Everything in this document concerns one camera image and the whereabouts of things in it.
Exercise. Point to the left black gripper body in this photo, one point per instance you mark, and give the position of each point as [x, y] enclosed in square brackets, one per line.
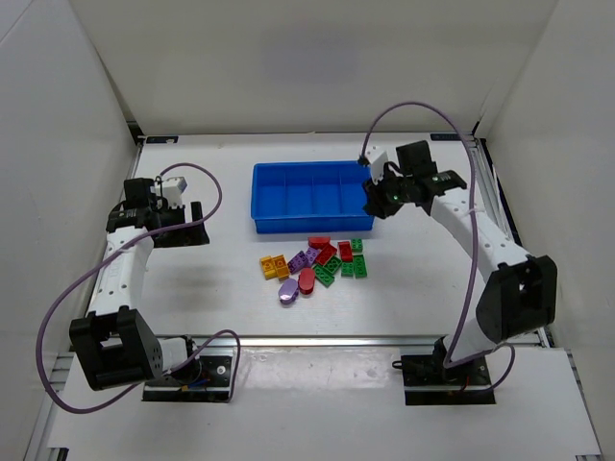
[182, 231]

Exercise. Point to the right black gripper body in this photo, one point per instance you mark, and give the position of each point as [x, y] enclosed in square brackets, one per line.
[378, 201]

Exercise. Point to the green lego brick top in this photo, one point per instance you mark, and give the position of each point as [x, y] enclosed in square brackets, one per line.
[356, 245]

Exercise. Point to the yellow lego brick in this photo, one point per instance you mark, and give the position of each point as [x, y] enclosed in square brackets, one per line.
[281, 267]
[268, 267]

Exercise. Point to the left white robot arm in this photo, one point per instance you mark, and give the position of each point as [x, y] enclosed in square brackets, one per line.
[113, 342]

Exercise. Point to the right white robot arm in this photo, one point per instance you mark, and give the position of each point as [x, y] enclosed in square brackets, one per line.
[510, 291]

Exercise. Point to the green lego brick right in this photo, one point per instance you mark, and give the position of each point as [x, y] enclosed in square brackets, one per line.
[360, 268]

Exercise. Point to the red long lego brick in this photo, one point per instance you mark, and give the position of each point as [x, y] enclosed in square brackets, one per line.
[325, 254]

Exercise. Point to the red half-round lego brick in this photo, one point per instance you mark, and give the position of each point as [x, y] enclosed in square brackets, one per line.
[319, 242]

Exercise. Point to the green lego brick small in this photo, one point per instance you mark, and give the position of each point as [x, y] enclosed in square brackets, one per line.
[347, 269]

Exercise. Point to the green lego brick center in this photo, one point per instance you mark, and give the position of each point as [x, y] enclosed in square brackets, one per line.
[333, 265]

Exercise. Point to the right blue table label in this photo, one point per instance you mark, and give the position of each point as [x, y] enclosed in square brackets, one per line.
[445, 137]

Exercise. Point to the blue table label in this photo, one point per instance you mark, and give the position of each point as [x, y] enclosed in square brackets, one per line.
[162, 139]
[445, 137]

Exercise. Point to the left blue table label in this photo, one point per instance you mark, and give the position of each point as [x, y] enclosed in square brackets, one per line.
[162, 139]

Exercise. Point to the blue divided plastic bin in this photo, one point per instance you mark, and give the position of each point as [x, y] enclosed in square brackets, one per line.
[314, 196]

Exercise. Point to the green lego brick bottom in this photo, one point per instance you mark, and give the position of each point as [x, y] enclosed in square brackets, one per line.
[323, 275]

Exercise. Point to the purple lego brick studs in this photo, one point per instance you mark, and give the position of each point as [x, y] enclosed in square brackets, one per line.
[298, 262]

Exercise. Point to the red oval lego brick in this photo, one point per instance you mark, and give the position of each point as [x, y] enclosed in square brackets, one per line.
[306, 281]

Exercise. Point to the purple oval lego brick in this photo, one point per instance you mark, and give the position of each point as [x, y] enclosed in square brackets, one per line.
[288, 291]

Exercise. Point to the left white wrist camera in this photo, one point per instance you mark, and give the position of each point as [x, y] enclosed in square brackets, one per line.
[169, 192]

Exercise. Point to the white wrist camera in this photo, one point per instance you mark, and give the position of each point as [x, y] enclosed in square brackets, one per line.
[374, 158]
[169, 192]

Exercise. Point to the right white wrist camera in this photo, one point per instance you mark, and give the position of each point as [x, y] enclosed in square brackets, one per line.
[374, 158]

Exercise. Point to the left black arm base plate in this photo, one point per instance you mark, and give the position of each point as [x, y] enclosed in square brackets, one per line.
[206, 380]

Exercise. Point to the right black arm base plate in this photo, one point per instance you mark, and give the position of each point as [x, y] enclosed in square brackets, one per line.
[426, 385]

